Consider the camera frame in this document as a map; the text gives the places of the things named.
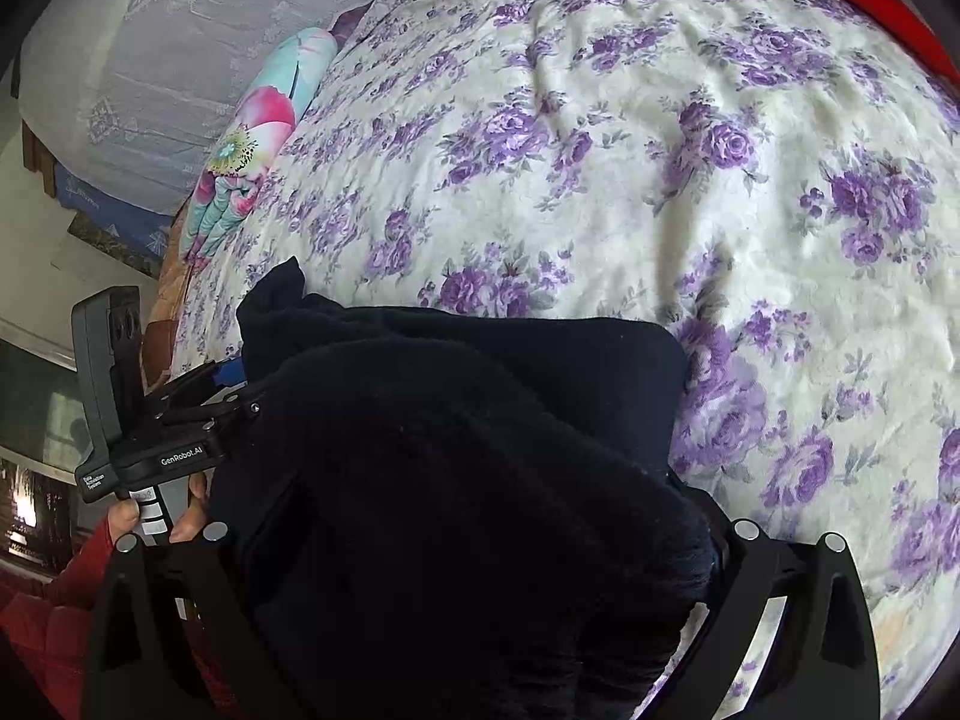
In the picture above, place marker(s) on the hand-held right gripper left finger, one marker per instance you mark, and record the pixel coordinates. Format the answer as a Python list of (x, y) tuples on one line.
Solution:
[(206, 562)]

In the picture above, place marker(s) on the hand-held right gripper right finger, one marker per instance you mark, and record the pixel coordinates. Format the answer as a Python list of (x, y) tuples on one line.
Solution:
[(750, 570)]

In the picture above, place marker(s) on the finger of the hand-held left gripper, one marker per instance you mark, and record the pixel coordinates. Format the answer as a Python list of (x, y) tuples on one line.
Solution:
[(225, 411), (195, 386)]

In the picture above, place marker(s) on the dark navy pants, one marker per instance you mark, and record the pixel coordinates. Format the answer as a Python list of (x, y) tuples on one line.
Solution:
[(465, 502)]

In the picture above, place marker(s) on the person's left hand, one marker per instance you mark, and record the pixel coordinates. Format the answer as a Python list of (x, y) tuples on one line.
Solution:
[(191, 510)]

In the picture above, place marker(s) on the dark glass pane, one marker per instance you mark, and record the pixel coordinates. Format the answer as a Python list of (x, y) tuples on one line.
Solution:
[(37, 405)]

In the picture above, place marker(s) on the blue printed cloth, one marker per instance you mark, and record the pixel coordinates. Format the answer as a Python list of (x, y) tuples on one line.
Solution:
[(112, 217)]

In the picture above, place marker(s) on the folded floral turquoise quilt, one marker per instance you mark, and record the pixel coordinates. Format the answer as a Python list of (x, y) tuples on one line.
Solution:
[(255, 120)]

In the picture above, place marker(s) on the purple floral bed sheet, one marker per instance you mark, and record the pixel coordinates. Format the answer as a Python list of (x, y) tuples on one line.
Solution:
[(600, 165)]

